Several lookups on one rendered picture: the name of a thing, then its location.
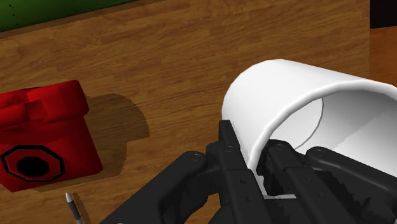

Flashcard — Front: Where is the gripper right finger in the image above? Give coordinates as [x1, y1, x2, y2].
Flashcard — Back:
[256, 139, 397, 224]

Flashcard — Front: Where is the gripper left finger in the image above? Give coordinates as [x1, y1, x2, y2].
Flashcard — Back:
[99, 119, 273, 224]

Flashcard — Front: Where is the white cup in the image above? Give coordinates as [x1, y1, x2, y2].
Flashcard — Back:
[221, 59, 397, 199]

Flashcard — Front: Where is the grey pen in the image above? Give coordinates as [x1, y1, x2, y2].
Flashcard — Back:
[65, 192, 83, 224]

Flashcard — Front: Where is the red telephone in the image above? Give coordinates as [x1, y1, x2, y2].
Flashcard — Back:
[0, 80, 104, 193]

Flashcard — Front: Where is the green rug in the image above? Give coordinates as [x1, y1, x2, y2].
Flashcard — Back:
[0, 0, 141, 33]

